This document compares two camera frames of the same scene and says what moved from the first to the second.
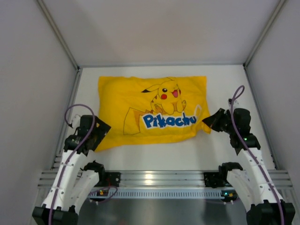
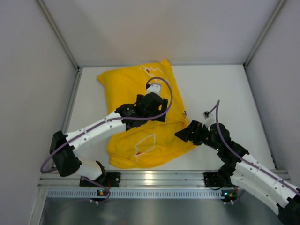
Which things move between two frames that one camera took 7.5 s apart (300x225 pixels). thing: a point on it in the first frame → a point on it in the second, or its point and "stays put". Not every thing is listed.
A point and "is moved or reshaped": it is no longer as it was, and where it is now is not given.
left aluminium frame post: x=78 y=68 stays put
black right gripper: x=217 y=119 → x=195 y=131
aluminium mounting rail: x=164 y=179 stays put
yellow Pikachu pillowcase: x=150 y=108 is moved or reshaped
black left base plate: x=111 y=179 stays put
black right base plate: x=213 y=179 stays put
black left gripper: x=99 y=131 → x=162 y=110
